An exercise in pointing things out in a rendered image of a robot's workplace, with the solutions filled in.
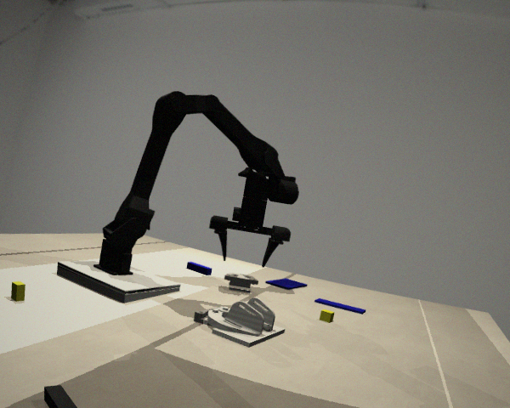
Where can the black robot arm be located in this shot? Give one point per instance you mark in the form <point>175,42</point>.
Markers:
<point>134,216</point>

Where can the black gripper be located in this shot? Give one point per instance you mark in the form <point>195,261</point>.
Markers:
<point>252,214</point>

